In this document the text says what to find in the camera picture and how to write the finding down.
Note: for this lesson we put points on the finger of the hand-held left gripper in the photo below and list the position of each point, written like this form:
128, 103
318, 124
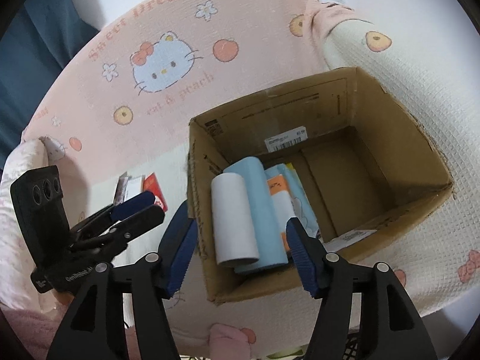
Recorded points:
146, 217
131, 202

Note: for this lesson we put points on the colourful yellow crayon box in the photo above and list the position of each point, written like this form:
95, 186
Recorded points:
289, 167

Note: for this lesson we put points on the light blue paper roll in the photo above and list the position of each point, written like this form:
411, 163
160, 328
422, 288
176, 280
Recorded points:
262, 202

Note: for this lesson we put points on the light blue wet wipes pack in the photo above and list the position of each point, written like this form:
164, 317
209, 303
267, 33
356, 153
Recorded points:
303, 206

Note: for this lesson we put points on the black mesh basket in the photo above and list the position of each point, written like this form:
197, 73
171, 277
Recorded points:
352, 347

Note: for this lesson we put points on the white paper roll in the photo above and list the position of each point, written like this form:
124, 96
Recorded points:
234, 217

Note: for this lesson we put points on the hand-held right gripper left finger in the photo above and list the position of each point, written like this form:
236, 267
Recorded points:
183, 258

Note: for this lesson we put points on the dark blue curtain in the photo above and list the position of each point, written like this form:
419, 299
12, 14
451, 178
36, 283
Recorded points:
37, 63

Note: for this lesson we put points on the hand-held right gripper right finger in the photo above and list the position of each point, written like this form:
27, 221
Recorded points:
302, 255

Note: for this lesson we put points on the orange label packet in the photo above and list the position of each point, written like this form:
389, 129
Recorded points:
279, 195

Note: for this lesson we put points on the pink cat print blanket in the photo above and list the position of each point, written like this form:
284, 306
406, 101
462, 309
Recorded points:
262, 26

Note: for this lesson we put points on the white quilt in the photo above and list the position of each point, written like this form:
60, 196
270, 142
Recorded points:
11, 240

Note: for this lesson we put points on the brown cardboard box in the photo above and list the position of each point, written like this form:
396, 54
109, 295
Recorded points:
375, 180

